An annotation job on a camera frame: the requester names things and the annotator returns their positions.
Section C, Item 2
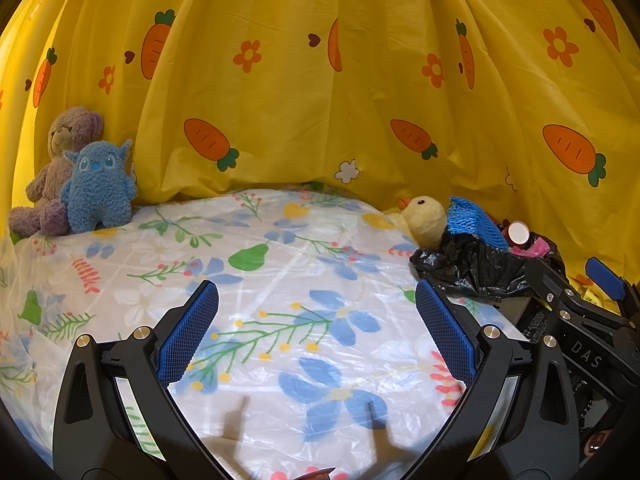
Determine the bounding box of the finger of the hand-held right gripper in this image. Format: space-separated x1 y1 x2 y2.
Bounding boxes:
585 256 640 321
526 260 601 321

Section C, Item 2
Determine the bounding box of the yellow plush duck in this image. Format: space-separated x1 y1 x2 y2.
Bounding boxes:
398 195 448 250

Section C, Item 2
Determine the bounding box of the blue foam net sleeve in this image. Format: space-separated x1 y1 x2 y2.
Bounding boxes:
446 196 508 253

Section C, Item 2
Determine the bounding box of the yellow carrot print curtain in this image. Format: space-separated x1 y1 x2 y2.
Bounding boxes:
0 0 640 306

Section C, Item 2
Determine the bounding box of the floral sheet with plastic cover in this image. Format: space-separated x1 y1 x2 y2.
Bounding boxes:
0 187 531 480

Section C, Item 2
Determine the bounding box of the black trash bag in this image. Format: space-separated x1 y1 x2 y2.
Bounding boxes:
410 230 568 298

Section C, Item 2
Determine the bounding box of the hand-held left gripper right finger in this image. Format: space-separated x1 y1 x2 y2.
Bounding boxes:
400 279 581 480

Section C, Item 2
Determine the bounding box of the red paper cup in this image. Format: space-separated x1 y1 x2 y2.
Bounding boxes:
502 220 532 246

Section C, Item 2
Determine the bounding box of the pink plastic ball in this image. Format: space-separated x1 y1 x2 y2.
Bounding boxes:
510 237 551 260

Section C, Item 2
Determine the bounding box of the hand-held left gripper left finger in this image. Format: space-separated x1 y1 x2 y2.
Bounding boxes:
52 280 226 480

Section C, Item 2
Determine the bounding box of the blue plush monster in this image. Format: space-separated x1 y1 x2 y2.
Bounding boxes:
60 139 138 235

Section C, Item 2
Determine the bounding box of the purple teddy bear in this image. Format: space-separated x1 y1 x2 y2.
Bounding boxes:
9 106 105 238

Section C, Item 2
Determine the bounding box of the person's right hand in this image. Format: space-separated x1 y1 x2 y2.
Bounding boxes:
582 427 618 458

